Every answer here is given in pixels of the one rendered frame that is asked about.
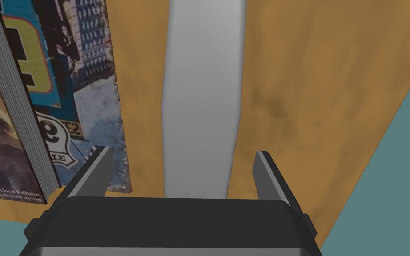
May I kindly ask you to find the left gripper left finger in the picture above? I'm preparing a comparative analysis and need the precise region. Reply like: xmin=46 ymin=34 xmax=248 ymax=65
xmin=60 ymin=145 xmax=115 ymax=199

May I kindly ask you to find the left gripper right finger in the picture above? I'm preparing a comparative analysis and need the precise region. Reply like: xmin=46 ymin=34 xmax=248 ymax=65
xmin=252 ymin=151 xmax=304 ymax=215

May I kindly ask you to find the grey flat elongated object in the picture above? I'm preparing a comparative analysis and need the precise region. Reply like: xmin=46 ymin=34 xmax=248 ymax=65
xmin=161 ymin=0 xmax=247 ymax=200

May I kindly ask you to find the blue cover book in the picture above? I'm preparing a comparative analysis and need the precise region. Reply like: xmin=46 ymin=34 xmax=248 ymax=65
xmin=0 ymin=0 xmax=133 ymax=195

